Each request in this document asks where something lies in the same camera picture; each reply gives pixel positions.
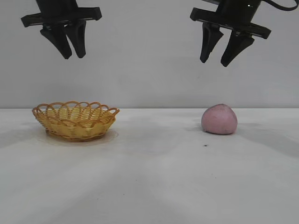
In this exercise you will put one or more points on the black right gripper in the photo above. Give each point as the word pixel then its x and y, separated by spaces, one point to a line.
pixel 233 11

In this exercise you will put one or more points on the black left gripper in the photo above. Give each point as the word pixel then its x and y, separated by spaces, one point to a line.
pixel 58 11

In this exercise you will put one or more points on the pink peach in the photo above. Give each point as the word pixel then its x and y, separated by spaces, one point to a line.
pixel 219 120

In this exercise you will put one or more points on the yellow woven wicker basket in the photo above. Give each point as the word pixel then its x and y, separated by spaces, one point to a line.
pixel 74 123

